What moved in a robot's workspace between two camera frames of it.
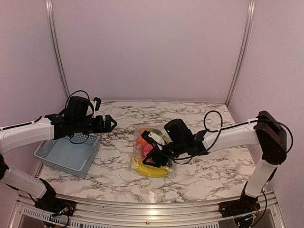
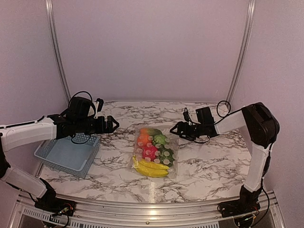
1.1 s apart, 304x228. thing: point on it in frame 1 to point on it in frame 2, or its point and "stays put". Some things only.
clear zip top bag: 141,148 stays put
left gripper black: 100,128 stays put
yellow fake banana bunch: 147,170 stays put
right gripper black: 156,155 to 181,124
